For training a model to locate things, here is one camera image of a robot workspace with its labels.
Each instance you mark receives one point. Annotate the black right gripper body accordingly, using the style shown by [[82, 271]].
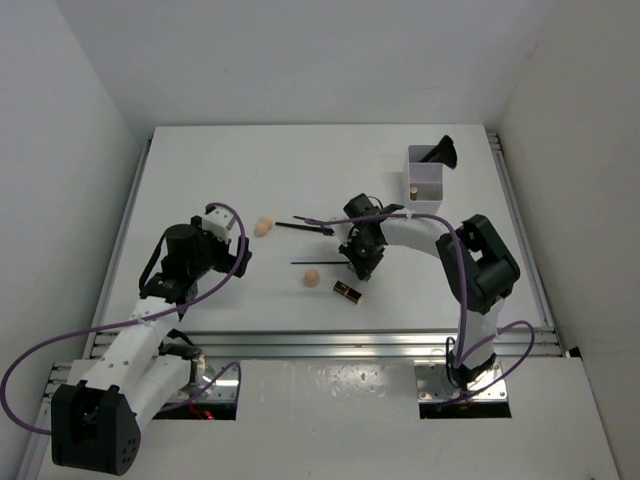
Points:
[[359, 250]]

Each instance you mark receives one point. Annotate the thin black eyeliner pencil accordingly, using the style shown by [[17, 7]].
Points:
[[316, 262]]

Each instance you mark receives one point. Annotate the beige gourd-shaped makeup sponge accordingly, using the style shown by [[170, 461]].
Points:
[[263, 226]]

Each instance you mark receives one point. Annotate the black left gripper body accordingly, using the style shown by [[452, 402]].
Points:
[[211, 253]]

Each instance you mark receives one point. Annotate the black gold lipstick case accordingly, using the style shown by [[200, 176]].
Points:
[[347, 292]]

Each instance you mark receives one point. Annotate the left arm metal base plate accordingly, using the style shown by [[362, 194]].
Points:
[[218, 384]]

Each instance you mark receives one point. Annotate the white compartment organizer box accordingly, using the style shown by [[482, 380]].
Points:
[[427, 177]]

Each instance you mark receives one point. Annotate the black small-head makeup brush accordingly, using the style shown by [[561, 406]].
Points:
[[305, 228]]

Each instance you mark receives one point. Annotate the beige round makeup sponge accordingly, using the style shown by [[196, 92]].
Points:
[[311, 278]]

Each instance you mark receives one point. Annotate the black fan makeup brush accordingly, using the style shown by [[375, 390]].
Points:
[[443, 153]]

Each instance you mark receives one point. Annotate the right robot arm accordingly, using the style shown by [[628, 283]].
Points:
[[479, 268]]

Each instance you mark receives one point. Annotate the thin black makeup brush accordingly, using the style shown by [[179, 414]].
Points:
[[312, 220]]

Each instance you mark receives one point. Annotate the aluminium front table rail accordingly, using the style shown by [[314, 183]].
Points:
[[351, 345]]

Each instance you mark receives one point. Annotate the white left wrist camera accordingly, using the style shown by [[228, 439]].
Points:
[[219, 222]]

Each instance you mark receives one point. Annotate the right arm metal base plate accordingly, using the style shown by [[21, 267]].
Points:
[[433, 386]]

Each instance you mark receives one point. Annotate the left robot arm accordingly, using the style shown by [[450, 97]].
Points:
[[97, 421]]

